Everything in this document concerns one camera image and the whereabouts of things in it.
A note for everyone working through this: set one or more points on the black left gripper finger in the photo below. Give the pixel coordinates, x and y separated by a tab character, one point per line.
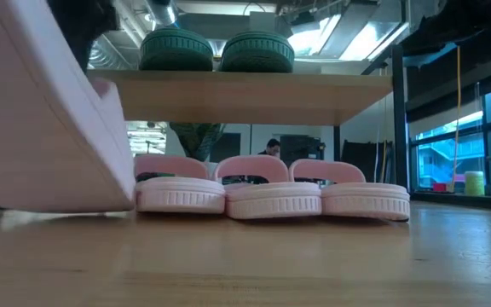
85	25

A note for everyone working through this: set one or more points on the green foam slide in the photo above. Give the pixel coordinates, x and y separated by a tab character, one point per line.
175	51
256	53

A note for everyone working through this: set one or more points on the pink foam slide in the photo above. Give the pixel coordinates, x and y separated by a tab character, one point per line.
365	202
179	196
36	140
273	202

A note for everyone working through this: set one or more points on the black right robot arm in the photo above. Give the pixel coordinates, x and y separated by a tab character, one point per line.
463	25

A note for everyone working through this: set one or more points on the snake plant in white pot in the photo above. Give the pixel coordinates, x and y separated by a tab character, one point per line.
196	138

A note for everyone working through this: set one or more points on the person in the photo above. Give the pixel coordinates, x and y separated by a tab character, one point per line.
271	149

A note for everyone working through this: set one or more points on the black equipment rack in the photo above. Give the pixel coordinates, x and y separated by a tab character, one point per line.
301	147

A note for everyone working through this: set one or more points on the small red box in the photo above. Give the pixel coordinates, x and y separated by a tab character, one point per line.
440	187

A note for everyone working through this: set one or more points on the yellow-green cylinder container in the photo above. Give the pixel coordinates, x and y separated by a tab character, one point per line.
474	183

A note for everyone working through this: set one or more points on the silver ceiling duct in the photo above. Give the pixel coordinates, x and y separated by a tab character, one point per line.
162	10

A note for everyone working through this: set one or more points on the wooden shelf black metal frame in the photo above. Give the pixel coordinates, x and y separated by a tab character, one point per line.
250	100

